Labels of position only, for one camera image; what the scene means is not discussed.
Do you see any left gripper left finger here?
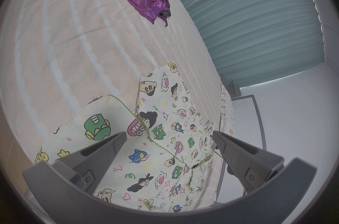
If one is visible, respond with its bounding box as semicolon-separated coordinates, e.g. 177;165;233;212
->
54;132;127;192

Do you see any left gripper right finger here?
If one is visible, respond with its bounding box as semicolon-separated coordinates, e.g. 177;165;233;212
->
212;131;285;192

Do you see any white printed pyjama top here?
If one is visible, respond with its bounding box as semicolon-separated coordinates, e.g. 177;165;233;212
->
33;61;216;214

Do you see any white printed pillow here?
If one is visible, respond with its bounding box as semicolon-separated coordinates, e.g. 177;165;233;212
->
220;84;236;139

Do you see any grey bedside table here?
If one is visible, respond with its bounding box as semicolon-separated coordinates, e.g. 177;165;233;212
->
221;74;241;98

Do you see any bed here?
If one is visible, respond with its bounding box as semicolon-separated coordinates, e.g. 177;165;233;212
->
0;0;266;214

